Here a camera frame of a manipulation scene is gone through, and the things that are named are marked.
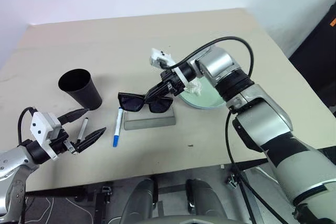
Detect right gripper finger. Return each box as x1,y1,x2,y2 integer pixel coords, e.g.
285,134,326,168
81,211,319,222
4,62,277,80
145,81,169,99
145,87,173,103

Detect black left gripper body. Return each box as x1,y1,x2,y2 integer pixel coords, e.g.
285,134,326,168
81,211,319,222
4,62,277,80
49,127,78,156

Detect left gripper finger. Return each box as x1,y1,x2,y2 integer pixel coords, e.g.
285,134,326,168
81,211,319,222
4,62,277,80
77,127,107,154
58,109,90,125

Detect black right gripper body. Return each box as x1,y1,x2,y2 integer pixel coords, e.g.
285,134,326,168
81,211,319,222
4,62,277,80
160,69,185,97

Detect black sunglasses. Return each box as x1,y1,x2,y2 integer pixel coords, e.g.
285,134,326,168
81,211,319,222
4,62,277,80
118,92,174,114

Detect black cup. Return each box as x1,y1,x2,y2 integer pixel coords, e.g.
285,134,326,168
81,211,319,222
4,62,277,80
58,68,103,111

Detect grey glasses case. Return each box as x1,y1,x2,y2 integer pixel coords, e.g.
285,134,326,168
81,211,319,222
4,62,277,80
123,106,176,131

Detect black and white marker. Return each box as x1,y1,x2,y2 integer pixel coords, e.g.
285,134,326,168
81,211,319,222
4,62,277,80
76,118,89,143

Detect crumpled white tissue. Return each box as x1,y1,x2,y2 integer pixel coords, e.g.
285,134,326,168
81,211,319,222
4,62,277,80
184,81,203,96

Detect blue and white marker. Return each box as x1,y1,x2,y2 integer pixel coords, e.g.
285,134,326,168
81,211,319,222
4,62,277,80
112,106,124,148

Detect light green plate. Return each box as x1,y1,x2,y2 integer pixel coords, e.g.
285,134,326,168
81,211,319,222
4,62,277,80
179,75,227,110

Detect metal table clamp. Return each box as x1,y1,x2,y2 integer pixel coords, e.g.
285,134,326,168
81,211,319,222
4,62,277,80
226,165,241,190
101,185,113,204

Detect black floor mat white lines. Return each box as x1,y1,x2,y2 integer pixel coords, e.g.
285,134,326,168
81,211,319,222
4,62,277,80
24,195,97,224

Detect dark grey rounded shape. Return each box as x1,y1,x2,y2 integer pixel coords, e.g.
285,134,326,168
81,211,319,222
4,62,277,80
184,178,228,224
121,178,159,224

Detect black box with orange label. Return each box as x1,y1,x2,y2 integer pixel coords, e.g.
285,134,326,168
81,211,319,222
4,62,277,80
288,3,336,110

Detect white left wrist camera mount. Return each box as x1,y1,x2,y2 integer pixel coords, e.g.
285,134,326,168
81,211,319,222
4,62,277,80
29,112,62,161

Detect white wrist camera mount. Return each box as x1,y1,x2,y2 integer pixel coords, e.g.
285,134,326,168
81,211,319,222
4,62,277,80
148,48,197,85
29,112,62,161

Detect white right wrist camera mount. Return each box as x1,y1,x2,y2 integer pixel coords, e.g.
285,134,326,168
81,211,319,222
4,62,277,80
148,48,197,85

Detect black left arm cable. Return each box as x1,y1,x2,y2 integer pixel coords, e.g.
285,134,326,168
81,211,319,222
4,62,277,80
17,106,37,146

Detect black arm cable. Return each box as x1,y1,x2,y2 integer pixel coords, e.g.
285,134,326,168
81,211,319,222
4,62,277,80
160,36,260,224
17,106,37,146

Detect black table frame bar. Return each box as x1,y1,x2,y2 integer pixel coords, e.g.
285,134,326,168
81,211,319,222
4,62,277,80
25,186,89,200

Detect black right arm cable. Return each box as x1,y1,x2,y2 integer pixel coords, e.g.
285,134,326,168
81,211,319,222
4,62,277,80
160,36,260,224

